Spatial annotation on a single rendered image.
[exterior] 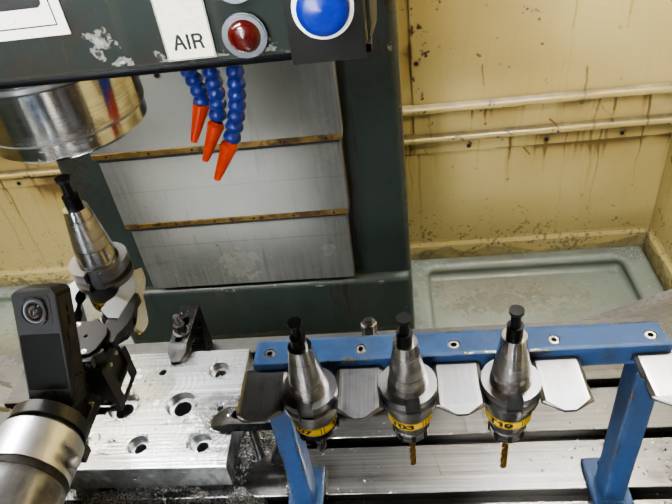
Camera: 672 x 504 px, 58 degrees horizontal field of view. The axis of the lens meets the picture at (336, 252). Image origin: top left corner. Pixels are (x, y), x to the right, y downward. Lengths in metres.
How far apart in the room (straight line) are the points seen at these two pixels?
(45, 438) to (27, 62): 0.31
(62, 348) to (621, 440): 0.67
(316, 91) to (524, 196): 0.81
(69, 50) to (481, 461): 0.82
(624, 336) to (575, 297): 1.01
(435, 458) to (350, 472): 0.13
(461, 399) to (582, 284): 1.15
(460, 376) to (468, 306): 1.00
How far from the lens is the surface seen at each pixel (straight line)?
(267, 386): 0.72
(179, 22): 0.39
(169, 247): 1.34
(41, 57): 0.44
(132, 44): 0.41
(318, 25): 0.37
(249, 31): 0.38
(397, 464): 1.02
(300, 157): 1.15
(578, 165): 1.71
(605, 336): 0.75
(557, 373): 0.72
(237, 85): 0.58
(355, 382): 0.71
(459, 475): 1.01
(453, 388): 0.70
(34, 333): 0.62
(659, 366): 0.75
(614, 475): 0.95
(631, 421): 0.86
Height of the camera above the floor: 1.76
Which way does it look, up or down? 38 degrees down
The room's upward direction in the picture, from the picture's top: 9 degrees counter-clockwise
